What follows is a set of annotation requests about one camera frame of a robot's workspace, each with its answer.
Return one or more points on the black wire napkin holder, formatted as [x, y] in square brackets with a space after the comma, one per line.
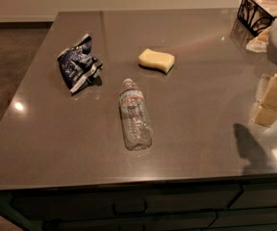
[257, 15]

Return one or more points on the dark right drawer front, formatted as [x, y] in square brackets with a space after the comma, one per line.
[257, 196]

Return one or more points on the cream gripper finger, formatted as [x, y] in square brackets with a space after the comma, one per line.
[265, 116]

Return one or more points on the dark cabinet drawer front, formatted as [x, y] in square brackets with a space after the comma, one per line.
[89, 205]

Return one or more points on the clear plastic water bottle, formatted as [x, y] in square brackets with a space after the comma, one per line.
[136, 126]

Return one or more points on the crumpled blue chip bag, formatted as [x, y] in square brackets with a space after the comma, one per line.
[77, 66]

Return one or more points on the yellow sponge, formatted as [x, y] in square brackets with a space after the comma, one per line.
[156, 60]

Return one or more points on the black drawer handle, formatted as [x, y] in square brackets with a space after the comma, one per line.
[127, 207]

